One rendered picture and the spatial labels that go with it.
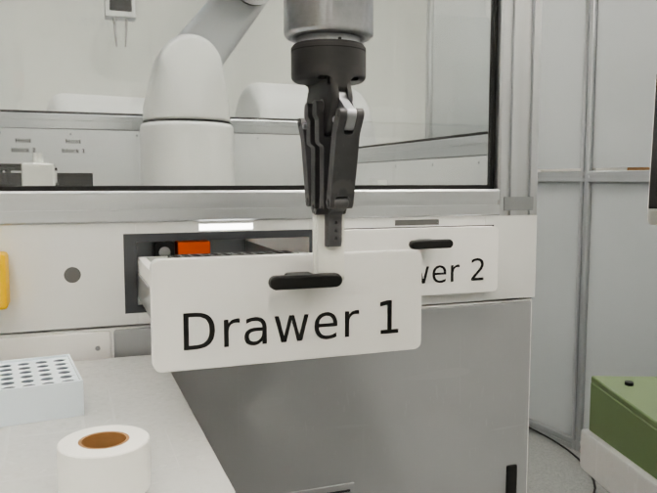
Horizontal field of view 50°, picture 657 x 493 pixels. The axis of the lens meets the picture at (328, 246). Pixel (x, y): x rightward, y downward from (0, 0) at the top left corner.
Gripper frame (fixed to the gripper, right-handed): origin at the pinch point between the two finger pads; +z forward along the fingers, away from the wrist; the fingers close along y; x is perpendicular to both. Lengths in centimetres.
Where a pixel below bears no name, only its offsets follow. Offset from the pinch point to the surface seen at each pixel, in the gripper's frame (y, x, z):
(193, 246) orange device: 71, 2, 6
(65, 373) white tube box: 14.3, 25.7, 14.5
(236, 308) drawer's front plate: 1.1, 9.4, 6.0
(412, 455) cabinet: 35, -28, 39
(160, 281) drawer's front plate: 1.1, 16.7, 2.9
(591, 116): 137, -151, -29
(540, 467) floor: 131, -128, 94
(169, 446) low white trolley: -3.1, 16.8, 17.7
